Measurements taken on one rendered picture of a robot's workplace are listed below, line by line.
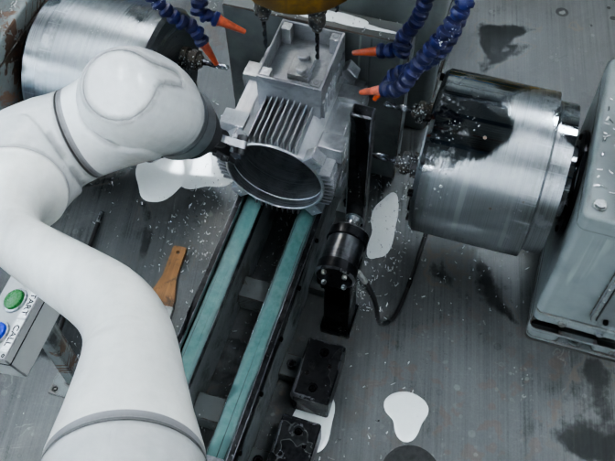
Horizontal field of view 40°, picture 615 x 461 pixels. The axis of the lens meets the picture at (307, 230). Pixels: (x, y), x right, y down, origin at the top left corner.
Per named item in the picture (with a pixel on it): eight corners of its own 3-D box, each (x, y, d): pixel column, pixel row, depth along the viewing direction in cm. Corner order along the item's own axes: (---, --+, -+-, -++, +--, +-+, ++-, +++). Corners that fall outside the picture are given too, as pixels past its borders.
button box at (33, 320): (47, 266, 122) (25, 245, 118) (84, 269, 119) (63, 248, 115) (-11, 372, 114) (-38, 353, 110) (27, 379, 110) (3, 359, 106)
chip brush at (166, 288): (167, 245, 148) (167, 242, 147) (194, 251, 147) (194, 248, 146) (127, 351, 137) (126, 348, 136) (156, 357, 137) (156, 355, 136)
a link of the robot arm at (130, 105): (191, 53, 95) (88, 98, 97) (143, 10, 80) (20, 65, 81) (225, 141, 94) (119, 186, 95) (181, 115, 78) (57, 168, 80)
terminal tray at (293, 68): (282, 51, 135) (280, 17, 128) (346, 66, 133) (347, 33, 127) (256, 106, 129) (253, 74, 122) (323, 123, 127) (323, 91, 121)
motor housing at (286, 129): (263, 107, 148) (255, 28, 132) (367, 133, 145) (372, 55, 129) (221, 198, 138) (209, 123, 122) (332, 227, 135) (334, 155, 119)
